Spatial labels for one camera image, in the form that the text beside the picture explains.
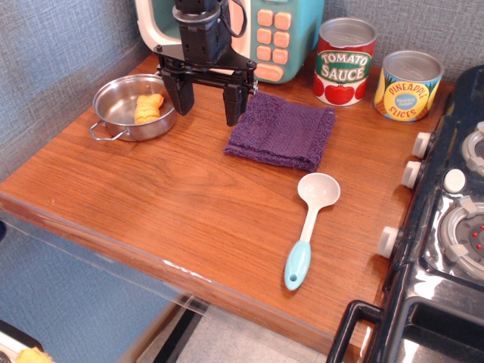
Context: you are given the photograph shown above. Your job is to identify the white stove knob upper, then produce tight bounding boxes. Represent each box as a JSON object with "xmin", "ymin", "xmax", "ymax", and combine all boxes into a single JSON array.
[{"xmin": 412, "ymin": 132, "xmax": 432, "ymax": 159}]

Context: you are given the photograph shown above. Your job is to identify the pineapple slices can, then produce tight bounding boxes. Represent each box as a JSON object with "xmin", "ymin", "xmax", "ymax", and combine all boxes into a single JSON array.
[{"xmin": 374, "ymin": 50, "xmax": 444, "ymax": 123}]

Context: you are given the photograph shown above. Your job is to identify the white stove knob middle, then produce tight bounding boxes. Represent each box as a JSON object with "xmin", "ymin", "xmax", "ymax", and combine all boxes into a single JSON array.
[{"xmin": 401, "ymin": 161, "xmax": 421, "ymax": 189}]

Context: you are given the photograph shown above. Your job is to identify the small steel pot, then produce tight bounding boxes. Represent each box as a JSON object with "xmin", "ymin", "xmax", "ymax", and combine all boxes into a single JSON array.
[{"xmin": 89, "ymin": 74, "xmax": 176, "ymax": 141}]

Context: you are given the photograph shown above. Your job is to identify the white stove knob lower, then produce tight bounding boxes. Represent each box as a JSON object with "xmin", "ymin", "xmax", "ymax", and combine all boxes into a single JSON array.
[{"xmin": 377, "ymin": 226, "xmax": 399, "ymax": 259}]

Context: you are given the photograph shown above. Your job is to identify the toy microwave teal and white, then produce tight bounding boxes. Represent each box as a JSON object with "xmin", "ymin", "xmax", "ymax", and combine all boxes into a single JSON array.
[{"xmin": 135, "ymin": 0, "xmax": 324, "ymax": 84}]

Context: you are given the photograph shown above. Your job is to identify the yellow object at corner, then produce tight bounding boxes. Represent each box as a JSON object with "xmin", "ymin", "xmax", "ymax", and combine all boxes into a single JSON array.
[{"xmin": 15, "ymin": 348, "xmax": 54, "ymax": 363}]

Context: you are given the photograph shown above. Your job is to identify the purple towel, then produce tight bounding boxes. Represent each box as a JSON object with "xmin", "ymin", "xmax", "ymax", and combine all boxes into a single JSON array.
[{"xmin": 224, "ymin": 92, "xmax": 336, "ymax": 172}]

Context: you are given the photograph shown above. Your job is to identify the white stove knob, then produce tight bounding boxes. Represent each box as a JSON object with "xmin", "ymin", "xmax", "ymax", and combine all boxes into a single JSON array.
[
  {"xmin": 401, "ymin": 161, "xmax": 421, "ymax": 189},
  {"xmin": 377, "ymin": 226, "xmax": 399, "ymax": 259},
  {"xmin": 412, "ymin": 132, "xmax": 432, "ymax": 159}
]

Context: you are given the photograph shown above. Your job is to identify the white spoon with blue handle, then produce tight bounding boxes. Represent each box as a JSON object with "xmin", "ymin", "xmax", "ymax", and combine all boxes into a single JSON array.
[{"xmin": 284, "ymin": 172, "xmax": 340, "ymax": 291}]

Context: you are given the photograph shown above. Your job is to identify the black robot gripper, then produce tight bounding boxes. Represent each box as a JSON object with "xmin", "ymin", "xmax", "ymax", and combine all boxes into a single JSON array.
[{"xmin": 155, "ymin": 1, "xmax": 258, "ymax": 127}]

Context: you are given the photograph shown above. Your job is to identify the black toy stove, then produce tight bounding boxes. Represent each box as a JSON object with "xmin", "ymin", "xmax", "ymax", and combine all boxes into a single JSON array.
[{"xmin": 327, "ymin": 66, "xmax": 483, "ymax": 362}]

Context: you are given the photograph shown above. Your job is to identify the orange toy pastry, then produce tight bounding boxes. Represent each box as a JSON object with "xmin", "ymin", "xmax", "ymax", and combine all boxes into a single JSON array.
[{"xmin": 135, "ymin": 94, "xmax": 164, "ymax": 124}]

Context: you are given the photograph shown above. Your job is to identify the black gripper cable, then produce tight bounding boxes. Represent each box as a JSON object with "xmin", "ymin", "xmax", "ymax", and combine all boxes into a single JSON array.
[{"xmin": 219, "ymin": 0, "xmax": 249, "ymax": 39}]

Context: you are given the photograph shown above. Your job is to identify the tomato sauce can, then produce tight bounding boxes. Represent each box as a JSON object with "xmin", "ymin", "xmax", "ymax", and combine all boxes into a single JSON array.
[{"xmin": 313, "ymin": 17, "xmax": 377, "ymax": 106}]

